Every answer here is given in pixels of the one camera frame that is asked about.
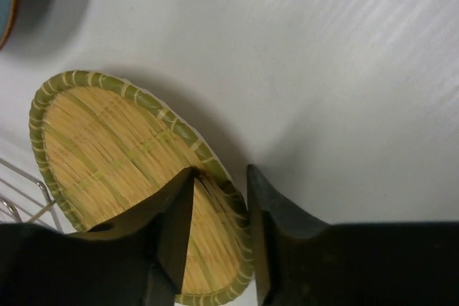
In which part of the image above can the woven bamboo tray plate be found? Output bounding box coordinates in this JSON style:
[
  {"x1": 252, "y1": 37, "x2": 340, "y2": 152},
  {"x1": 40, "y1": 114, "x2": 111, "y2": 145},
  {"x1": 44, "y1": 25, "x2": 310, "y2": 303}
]
[{"x1": 29, "y1": 70, "x2": 253, "y2": 305}]

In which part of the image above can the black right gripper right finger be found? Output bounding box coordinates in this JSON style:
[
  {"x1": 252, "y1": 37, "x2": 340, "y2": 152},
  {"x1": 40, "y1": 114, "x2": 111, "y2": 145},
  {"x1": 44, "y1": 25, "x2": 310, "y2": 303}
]
[{"x1": 247, "y1": 165, "x2": 458, "y2": 305}]

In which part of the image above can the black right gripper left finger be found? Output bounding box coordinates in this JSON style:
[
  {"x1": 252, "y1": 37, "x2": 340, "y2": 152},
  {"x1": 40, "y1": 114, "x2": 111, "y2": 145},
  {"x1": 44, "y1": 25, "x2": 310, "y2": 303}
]
[{"x1": 1, "y1": 168, "x2": 196, "y2": 305}]

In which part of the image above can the silver wire dish rack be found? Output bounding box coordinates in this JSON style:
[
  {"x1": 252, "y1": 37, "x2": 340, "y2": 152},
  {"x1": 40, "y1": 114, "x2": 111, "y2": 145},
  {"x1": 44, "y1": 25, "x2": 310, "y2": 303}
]
[{"x1": 1, "y1": 158, "x2": 63, "y2": 232}]

